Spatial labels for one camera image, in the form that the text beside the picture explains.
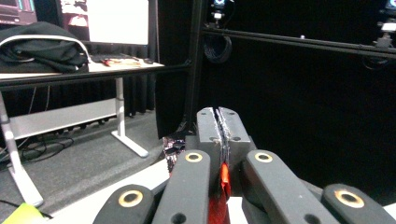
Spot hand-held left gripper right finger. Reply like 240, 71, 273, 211
219, 106, 340, 224

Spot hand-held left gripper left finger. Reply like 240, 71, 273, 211
152, 106, 224, 224

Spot red and black food packet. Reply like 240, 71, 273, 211
163, 106, 233, 224

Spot white and green food packet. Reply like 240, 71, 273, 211
1, 202, 45, 224

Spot white table mat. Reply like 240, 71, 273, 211
51, 158, 396, 224

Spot orange items on desk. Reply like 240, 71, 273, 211
101, 57, 143, 68

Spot white-legged desk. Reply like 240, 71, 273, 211
0, 59, 165, 208

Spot computer monitor with white screen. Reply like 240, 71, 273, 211
84, 0, 151, 47

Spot black folded jacket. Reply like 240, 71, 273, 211
0, 21, 92, 75

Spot computer monitor with dark screen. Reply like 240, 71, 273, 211
0, 0, 39, 26

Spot black frame post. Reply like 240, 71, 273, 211
186, 0, 205, 133

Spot coiled black cable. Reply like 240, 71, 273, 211
203, 33, 233, 65

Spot black frame rail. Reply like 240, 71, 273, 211
201, 27, 396, 61

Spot black floor cables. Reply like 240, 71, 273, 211
0, 135, 76, 171

